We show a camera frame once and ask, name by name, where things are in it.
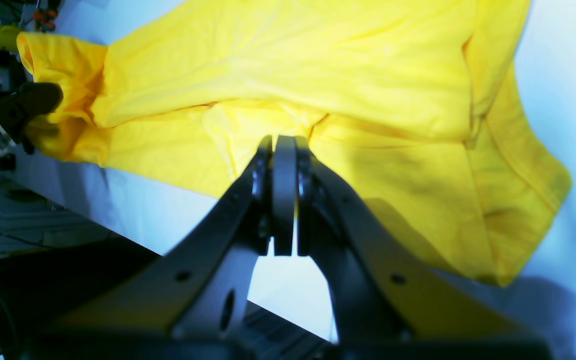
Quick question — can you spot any orange T-shirt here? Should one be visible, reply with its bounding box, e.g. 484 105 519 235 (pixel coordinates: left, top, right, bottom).
16 0 572 286

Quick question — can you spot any right gripper view finger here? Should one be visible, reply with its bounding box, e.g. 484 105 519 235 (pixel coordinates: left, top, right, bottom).
20 136 273 360
272 136 553 360

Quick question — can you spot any image-left right gripper dark finger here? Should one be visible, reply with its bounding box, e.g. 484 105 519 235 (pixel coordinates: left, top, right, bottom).
0 82 64 141

